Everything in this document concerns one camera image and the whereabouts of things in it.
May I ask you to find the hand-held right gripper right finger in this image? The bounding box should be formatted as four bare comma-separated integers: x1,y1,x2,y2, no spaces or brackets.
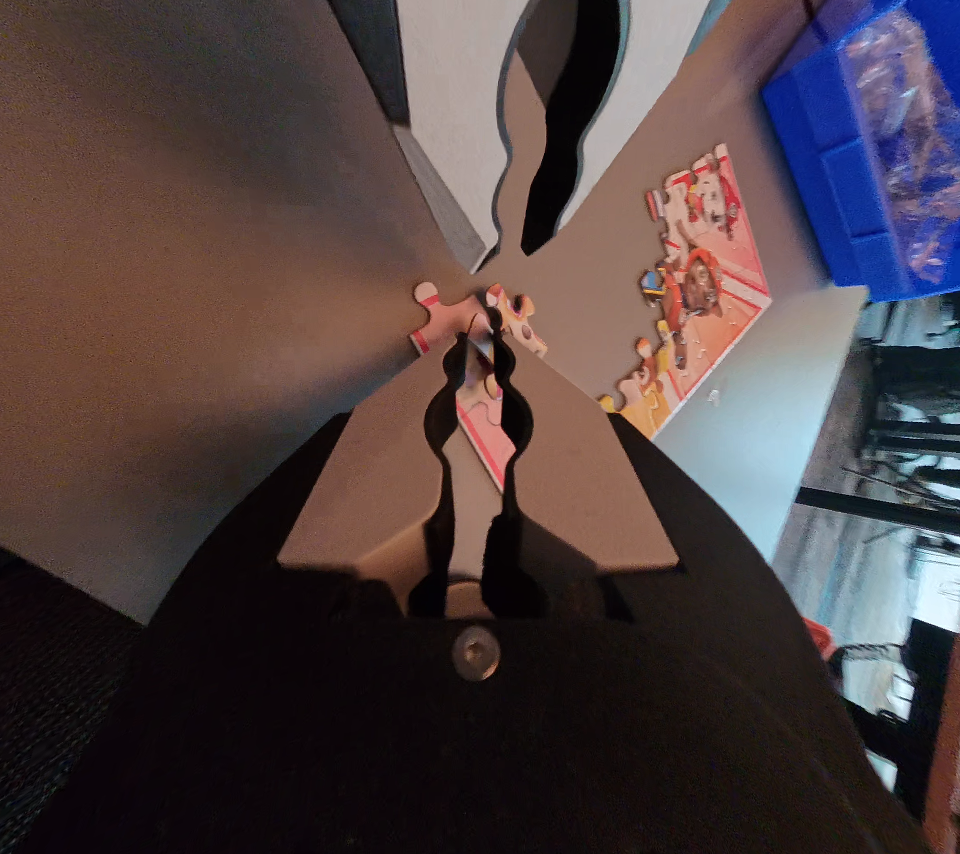
480,305,683,619

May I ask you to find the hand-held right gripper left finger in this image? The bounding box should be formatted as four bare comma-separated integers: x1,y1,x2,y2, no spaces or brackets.
277,333,471,619

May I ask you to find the pink dog puzzle piece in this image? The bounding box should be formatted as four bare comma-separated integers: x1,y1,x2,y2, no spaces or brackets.
408,280,549,375

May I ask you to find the assembled pink red puzzle section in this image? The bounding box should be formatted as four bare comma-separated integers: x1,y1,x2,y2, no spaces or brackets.
597,144,774,441

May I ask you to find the blue plastic bin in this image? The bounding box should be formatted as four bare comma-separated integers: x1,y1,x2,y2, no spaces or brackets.
759,0,960,304

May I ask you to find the clear plastic bag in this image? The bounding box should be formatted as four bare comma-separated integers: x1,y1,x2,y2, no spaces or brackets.
836,7,960,285

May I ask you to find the black metal rack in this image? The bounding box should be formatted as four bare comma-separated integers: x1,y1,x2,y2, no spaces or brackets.
862,303,960,540

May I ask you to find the black mesh chair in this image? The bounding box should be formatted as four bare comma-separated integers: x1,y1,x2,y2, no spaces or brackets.
0,547,151,854

